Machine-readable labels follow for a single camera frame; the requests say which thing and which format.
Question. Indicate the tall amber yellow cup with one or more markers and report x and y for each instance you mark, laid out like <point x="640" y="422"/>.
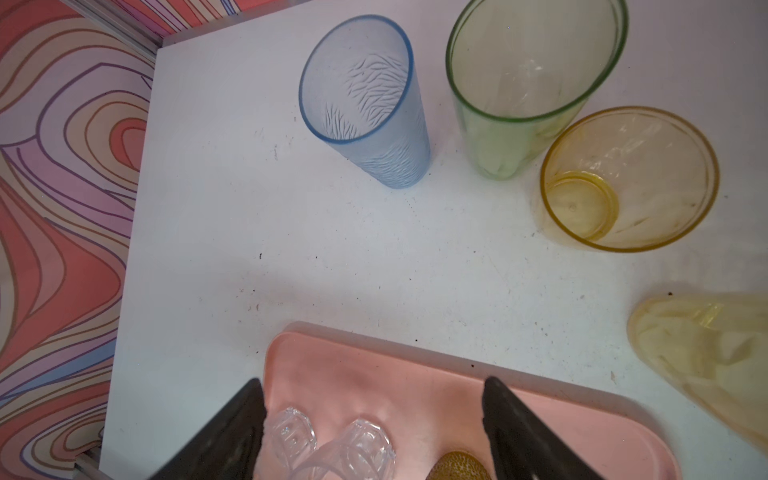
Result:
<point x="713" y="349"/>

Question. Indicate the tall pale blue cup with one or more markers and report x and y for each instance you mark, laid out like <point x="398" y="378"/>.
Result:
<point x="359" y="94"/>

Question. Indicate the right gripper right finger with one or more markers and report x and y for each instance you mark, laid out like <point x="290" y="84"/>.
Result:
<point x="522" y="446"/>

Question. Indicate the tall light green cup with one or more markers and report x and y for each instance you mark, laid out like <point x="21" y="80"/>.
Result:
<point x="521" y="70"/>

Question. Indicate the pink plastic tray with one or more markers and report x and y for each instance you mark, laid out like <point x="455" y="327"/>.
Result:
<point x="430" y="404"/>

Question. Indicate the short yellow cup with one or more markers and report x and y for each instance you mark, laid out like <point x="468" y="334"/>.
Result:
<point x="625" y="180"/>

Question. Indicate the clear faceted cup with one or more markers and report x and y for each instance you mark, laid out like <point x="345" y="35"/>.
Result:
<point x="362" y="450"/>

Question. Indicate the brown dimpled cup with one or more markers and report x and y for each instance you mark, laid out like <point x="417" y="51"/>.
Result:
<point x="458" y="465"/>

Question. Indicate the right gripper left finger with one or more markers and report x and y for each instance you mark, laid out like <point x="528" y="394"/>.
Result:
<point x="227" y="447"/>

